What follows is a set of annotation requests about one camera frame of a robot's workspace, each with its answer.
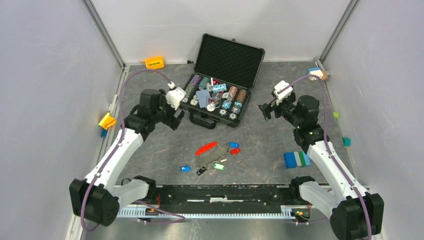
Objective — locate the blue patterned card deck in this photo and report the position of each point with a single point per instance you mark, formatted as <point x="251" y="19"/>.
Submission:
<point x="203" y="97"/>

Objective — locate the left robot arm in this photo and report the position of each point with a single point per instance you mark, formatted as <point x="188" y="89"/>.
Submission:
<point x="96" y="198"/>

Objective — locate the white blue brick stack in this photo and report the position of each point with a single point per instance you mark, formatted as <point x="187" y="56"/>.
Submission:
<point x="318" y="72"/>

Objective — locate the clear dealer button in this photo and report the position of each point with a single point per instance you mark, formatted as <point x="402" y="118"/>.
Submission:
<point x="216" y="99"/>

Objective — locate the orange poker chip stack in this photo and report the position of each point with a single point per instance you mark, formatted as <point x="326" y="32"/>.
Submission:
<point x="232" y="92"/>

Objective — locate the blue white green block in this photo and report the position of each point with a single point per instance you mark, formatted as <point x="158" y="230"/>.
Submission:
<point x="297" y="159"/>

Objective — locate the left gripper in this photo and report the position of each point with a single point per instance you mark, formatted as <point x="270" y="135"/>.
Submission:
<point x="172" y="121"/>

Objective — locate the brown poker chip stack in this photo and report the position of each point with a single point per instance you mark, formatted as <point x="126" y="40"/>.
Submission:
<point x="241" y="97"/>

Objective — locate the teal small cube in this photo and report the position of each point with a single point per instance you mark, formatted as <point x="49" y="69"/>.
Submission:
<point x="346" y="141"/>

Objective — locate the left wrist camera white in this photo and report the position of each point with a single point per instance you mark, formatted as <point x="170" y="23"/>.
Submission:
<point x="174" y="96"/>

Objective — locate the blue tag with key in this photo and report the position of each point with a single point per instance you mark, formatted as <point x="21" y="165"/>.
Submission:
<point x="185" y="168"/>

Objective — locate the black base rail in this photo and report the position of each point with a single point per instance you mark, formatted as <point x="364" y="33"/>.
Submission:
<point x="223" y="199"/>

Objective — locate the black poker chip case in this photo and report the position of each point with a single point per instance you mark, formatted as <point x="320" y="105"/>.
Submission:
<point x="224" y="61"/>

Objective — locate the green poker chip stack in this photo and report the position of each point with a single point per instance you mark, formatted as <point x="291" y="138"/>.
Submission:
<point x="205" y="83"/>

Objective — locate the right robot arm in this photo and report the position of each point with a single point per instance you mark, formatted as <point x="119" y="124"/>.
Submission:
<point x="353" y="212"/>

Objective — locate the yellow orange block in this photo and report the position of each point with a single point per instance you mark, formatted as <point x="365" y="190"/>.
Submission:
<point x="107" y="121"/>

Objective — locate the red keyring with key bunch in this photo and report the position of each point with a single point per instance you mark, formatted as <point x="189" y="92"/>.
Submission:
<point x="212" y="153"/>

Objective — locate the yellow toy block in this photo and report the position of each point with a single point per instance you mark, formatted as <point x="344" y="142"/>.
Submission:
<point x="154" y="63"/>

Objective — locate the small blue block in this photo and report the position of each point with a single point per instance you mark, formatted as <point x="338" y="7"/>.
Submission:
<point x="104" y="133"/>

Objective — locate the purple poker chip stack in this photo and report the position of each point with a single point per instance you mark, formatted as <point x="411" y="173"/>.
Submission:
<point x="192" y="85"/>

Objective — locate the light blue chip stack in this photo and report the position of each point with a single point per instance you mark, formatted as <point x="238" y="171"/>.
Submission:
<point x="218" y="88"/>

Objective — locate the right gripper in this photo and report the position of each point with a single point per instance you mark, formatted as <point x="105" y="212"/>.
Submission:
<point x="267" y="108"/>

